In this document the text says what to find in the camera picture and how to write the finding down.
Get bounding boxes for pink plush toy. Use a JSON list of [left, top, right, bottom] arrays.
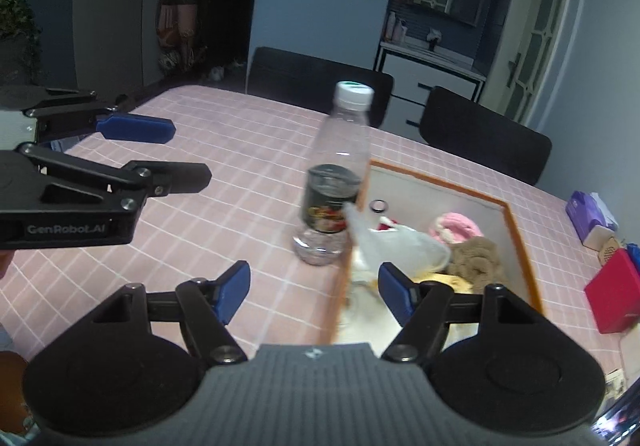
[[431, 212, 483, 244]]

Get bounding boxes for black chair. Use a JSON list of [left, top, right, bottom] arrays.
[[420, 86, 552, 186], [245, 46, 395, 128]]

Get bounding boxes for small wooden speaker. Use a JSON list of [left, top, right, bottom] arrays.
[[585, 226, 626, 267]]

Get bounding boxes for brown plush toy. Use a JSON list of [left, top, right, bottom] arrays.
[[445, 236, 511, 294]]

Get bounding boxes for purple tissue pack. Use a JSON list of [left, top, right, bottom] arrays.
[[566, 190, 620, 244]]

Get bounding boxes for green potted plant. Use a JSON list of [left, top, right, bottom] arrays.
[[0, 0, 43, 87]]

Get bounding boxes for orange storage box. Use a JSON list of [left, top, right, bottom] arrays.
[[327, 159, 543, 344]]

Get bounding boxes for pink checkered tablecloth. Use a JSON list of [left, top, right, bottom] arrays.
[[0, 85, 640, 407]]

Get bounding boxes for white cabinet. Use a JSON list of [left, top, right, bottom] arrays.
[[375, 40, 487, 127]]

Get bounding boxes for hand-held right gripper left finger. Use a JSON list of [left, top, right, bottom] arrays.
[[92, 260, 252, 367]]

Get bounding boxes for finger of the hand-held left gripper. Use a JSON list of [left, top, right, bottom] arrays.
[[25, 89, 176, 144], [17, 142, 213, 214]]

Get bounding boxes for clear plastic bottle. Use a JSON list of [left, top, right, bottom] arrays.
[[292, 81, 375, 267]]

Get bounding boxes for glass panel door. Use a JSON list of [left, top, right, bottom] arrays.
[[492, 0, 576, 124]]

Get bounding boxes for white plastic bag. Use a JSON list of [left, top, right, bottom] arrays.
[[342, 203, 451, 277]]

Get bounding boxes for hanging pink bag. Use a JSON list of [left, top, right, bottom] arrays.
[[157, 0, 208, 72]]

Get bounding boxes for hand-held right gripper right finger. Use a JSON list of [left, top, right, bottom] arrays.
[[377, 262, 546, 364]]

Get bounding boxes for red box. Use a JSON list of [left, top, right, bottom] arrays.
[[584, 249, 640, 334]]

